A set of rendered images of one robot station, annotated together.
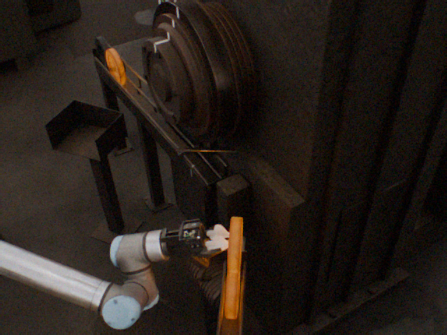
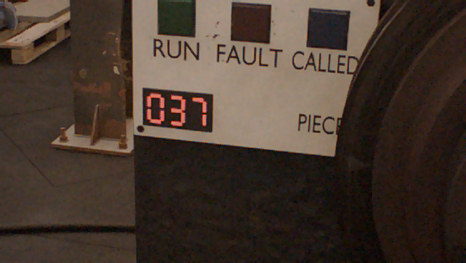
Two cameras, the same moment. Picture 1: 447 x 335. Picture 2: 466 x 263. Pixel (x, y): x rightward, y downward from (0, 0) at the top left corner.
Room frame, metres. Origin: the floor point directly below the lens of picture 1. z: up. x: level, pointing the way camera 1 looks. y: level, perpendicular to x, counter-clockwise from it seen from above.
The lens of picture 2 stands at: (1.23, 0.77, 1.38)
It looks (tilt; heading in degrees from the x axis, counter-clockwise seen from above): 21 degrees down; 310
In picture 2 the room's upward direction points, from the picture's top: 2 degrees clockwise
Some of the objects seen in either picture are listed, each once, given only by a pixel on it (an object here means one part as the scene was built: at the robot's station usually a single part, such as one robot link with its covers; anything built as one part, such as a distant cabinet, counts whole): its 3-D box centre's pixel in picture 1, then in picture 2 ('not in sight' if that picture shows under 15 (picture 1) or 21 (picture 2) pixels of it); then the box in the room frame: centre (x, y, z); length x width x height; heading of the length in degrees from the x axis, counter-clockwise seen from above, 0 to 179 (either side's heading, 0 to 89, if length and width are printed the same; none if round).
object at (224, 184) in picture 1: (234, 206); not in sight; (1.19, -0.04, 0.68); 0.11 x 0.08 x 0.24; 119
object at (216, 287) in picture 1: (216, 307); not in sight; (1.03, 0.05, 0.27); 0.22 x 0.13 x 0.53; 29
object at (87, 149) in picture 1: (100, 179); not in sight; (1.69, 0.59, 0.36); 0.26 x 0.20 x 0.72; 64
